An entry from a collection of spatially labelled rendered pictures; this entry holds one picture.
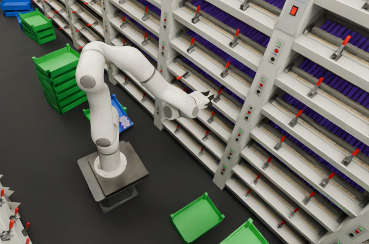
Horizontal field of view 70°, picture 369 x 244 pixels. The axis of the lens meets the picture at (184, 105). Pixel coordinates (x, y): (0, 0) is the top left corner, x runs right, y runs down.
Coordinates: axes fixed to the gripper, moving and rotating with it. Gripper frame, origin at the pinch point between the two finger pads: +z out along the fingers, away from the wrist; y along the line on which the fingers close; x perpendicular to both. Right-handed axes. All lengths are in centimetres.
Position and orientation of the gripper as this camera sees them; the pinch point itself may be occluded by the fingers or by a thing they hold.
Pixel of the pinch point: (208, 95)
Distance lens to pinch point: 147.6
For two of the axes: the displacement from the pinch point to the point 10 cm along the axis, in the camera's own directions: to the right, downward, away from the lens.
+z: 6.8, -2.7, 6.8
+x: 2.7, -7.7, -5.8
